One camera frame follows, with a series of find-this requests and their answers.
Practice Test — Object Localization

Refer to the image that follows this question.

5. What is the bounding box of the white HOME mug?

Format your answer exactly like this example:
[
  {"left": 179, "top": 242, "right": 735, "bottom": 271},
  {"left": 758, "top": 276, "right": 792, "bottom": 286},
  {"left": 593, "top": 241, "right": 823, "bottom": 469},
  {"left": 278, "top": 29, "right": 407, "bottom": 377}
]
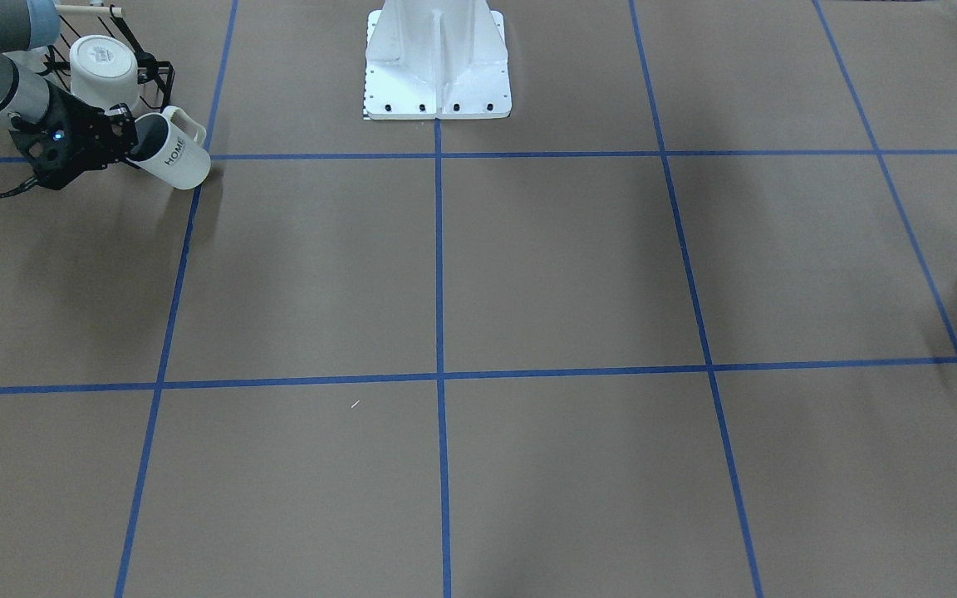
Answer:
[{"left": 128, "top": 105, "right": 210, "bottom": 190}]

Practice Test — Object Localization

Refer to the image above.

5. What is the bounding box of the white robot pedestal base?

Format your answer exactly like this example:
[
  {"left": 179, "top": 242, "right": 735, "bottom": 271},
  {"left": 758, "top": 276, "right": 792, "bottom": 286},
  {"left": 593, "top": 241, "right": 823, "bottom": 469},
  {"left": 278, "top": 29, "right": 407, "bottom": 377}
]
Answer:
[{"left": 362, "top": 1, "right": 513, "bottom": 120}]

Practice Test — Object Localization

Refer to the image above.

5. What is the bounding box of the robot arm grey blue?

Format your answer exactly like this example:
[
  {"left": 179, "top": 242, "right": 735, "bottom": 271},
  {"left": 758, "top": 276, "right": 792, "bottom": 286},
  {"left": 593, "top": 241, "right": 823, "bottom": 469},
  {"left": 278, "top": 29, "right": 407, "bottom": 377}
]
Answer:
[{"left": 0, "top": 1, "right": 138, "bottom": 199}]

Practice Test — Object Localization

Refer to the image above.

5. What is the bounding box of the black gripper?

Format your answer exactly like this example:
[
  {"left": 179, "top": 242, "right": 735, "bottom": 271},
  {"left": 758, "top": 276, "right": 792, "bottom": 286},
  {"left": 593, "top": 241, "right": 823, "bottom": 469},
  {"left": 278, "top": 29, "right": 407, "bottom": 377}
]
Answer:
[{"left": 8, "top": 86, "right": 138, "bottom": 190}]

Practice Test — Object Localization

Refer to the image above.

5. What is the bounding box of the white mug on rack lower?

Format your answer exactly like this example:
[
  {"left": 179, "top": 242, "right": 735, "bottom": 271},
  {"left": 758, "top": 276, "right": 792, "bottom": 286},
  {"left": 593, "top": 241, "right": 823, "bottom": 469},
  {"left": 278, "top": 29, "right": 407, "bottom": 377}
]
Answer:
[{"left": 67, "top": 35, "right": 143, "bottom": 115}]

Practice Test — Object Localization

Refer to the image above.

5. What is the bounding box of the black wire mug rack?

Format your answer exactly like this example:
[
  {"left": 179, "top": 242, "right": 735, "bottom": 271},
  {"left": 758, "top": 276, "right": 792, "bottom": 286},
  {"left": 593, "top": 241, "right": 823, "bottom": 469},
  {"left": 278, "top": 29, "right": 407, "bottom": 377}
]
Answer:
[{"left": 43, "top": 1, "right": 175, "bottom": 114}]

